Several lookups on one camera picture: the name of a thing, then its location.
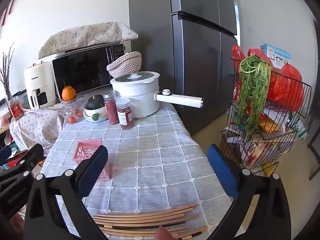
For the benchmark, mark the person's left hand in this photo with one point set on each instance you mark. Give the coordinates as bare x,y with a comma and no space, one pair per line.
16,226

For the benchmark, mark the bunch of green vegetables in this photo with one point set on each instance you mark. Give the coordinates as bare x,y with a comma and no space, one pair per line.
250,100

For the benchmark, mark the small green lime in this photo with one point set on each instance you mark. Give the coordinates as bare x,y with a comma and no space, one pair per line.
95,116

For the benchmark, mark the white air fryer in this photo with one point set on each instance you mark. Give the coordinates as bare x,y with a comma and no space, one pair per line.
40,80

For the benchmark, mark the dried dark branches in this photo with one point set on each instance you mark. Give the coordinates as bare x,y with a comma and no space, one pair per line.
6,80

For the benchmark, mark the orange fruit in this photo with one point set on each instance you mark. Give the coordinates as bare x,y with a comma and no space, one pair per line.
68,93

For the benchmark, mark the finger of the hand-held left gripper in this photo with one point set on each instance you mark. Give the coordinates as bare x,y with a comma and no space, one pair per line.
5,155
31,156

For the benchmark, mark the small red tomato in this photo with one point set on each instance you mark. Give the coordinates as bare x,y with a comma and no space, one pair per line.
78,113
71,120

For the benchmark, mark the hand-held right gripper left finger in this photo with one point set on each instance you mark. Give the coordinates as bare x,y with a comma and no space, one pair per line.
92,165

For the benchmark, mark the person's right hand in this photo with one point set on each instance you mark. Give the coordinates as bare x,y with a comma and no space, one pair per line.
163,233

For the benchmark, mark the red labelled glass jar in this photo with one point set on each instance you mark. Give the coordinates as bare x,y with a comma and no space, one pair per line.
15,110

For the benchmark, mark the dark grey refrigerator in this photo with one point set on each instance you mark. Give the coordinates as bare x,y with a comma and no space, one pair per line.
200,67

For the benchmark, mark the yellow snack packet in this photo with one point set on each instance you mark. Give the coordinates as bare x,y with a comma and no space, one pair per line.
268,125

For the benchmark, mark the black microwave oven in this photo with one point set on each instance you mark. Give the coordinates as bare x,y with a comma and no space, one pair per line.
82,72

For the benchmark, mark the red wall hanging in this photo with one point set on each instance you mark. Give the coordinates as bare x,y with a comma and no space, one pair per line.
6,12

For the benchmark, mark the light blue printed box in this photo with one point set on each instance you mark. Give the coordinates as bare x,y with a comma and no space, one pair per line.
275,52

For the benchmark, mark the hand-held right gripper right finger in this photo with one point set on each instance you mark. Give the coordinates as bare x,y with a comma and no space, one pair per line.
222,170

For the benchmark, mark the jar of red berries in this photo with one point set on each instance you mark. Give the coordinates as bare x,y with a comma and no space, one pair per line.
111,112

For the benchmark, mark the white dotted cloth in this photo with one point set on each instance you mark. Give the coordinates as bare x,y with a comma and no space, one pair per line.
35,127

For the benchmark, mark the pink plastic basket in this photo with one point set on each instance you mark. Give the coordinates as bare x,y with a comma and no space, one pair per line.
85,151

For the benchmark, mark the floral cover cloth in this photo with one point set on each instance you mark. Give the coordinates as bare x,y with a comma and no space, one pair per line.
87,33

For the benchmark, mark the clear glass jar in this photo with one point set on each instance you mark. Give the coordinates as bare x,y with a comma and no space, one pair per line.
68,106

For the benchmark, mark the pile of wooden chopsticks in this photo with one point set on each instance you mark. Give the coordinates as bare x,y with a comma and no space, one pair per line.
140,213

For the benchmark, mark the white electric pot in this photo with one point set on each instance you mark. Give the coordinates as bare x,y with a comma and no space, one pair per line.
140,97

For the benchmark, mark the grey checkered tablecloth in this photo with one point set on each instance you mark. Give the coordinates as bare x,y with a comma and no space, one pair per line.
155,155

